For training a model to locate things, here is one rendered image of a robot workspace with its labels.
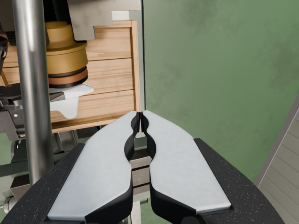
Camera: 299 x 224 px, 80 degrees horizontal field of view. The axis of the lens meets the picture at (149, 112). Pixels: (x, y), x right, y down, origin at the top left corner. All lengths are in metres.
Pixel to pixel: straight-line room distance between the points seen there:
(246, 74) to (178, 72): 0.78
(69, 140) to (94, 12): 0.47
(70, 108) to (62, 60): 0.09
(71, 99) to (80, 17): 0.14
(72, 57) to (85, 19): 0.06
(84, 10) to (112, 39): 0.24
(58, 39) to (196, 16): 1.42
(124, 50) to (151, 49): 0.97
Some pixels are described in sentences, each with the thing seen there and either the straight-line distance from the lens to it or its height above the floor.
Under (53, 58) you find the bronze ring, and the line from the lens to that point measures 0.31.
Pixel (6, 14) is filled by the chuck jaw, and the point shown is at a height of 1.16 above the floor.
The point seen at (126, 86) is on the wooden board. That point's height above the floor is 0.89.
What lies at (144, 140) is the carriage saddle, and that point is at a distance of 0.69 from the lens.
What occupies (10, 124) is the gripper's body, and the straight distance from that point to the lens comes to 0.38.
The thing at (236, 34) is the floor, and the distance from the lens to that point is 1.90.
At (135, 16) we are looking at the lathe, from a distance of 0.90.
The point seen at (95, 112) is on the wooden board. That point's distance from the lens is 0.60.
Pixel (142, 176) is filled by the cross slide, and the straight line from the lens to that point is 0.70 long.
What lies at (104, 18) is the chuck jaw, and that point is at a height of 1.11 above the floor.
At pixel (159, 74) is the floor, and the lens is 1.58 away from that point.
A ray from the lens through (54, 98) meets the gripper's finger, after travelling 0.34.
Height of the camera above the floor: 1.42
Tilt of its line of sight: 57 degrees down
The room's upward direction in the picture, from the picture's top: 146 degrees clockwise
